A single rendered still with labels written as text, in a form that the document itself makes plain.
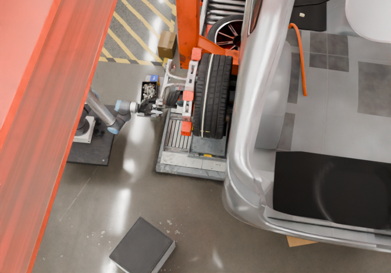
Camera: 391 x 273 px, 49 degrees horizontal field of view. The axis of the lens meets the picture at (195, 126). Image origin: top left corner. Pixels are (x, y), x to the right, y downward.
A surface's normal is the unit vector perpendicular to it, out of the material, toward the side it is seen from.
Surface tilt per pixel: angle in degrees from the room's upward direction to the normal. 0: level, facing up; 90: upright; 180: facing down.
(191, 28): 90
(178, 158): 0
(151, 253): 0
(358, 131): 22
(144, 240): 0
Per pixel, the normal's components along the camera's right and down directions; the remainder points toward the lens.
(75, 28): 0.00, -0.47
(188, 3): -0.15, 0.88
